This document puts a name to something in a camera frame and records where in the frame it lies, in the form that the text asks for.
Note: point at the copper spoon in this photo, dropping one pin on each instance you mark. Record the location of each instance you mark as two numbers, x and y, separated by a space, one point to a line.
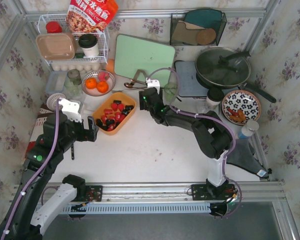
131 85

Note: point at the orange right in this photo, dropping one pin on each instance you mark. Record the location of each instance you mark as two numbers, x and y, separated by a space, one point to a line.
102 87

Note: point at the grey induction cooker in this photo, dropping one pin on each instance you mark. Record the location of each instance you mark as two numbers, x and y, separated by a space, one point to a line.
189 87

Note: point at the grey blue cloth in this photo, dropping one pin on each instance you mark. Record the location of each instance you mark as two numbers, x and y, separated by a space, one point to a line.
243 157

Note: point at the black capsule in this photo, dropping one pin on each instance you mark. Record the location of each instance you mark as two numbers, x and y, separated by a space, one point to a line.
109 122
104 127
125 112
99 122
117 102

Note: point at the fruit bowl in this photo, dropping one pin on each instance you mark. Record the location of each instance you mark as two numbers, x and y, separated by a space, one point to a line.
94 92

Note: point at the orange left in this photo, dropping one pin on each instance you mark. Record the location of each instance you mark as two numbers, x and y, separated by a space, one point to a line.
91 83

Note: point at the clear storage box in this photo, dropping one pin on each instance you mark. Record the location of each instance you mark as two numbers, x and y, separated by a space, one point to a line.
56 82

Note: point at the peach in bowl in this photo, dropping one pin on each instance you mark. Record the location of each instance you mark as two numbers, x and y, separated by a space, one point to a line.
103 76

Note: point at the orange sponge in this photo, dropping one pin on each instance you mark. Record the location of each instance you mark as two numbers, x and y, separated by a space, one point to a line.
110 66

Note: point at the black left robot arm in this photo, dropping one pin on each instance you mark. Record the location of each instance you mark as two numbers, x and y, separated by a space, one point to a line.
23 221

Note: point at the striped cloth mat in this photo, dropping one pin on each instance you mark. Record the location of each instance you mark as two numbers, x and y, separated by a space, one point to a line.
43 114

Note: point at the red capsule pair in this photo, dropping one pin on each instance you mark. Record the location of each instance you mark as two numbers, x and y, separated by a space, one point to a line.
111 127
108 111

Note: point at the green cutting board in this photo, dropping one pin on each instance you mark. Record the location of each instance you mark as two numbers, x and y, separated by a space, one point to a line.
134 53

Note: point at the grey glass jar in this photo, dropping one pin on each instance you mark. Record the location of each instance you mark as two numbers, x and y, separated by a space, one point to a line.
73 82

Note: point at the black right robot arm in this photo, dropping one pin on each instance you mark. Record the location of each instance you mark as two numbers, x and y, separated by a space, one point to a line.
213 137

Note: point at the black capsule numbered four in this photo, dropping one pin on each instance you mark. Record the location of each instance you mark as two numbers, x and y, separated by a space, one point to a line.
129 107

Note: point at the clear plastic cup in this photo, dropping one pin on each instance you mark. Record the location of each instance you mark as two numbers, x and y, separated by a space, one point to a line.
202 107

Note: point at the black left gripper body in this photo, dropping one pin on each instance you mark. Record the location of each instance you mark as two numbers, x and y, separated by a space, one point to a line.
83 128

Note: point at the black handled fork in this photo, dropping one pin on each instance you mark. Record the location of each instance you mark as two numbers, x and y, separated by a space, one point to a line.
72 152

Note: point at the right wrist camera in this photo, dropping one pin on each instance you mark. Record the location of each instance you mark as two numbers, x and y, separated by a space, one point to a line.
153 83

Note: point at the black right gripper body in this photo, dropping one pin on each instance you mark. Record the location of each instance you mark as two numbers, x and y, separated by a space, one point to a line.
145 94

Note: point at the green glass cup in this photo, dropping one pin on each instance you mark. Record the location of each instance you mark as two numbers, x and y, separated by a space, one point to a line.
170 90

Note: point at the orange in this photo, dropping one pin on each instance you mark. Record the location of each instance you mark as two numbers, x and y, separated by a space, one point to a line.
91 83
102 87

